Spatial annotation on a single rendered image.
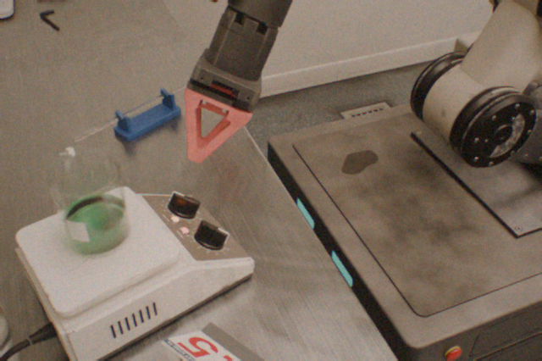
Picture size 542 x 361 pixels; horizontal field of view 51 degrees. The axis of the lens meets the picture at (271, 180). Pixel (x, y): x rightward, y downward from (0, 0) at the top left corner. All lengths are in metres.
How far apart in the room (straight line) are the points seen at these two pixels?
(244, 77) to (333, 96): 1.77
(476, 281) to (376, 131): 0.51
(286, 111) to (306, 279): 1.62
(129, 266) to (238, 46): 0.22
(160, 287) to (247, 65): 0.22
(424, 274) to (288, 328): 0.62
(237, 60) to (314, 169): 0.84
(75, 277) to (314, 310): 0.24
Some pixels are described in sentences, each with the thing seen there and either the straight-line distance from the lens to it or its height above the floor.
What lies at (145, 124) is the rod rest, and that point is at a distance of 0.83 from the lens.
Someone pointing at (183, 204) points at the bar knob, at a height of 0.81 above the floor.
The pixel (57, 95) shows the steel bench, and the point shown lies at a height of 0.75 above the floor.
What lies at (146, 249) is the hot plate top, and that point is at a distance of 0.54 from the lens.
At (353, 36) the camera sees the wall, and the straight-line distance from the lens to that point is 2.36.
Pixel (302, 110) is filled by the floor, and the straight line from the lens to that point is 2.21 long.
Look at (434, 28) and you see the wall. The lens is 2.59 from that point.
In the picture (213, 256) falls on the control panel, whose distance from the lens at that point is 0.57.
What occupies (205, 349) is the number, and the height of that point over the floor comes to 0.77.
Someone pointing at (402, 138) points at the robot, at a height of 0.36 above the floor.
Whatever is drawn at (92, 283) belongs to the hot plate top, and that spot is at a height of 0.84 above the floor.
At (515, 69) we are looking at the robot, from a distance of 1.18.
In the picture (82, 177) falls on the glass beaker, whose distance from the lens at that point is 0.55.
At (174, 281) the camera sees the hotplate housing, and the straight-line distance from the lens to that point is 0.54.
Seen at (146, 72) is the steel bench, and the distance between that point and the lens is 0.97.
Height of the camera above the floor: 1.23
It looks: 41 degrees down
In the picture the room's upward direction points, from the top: 1 degrees clockwise
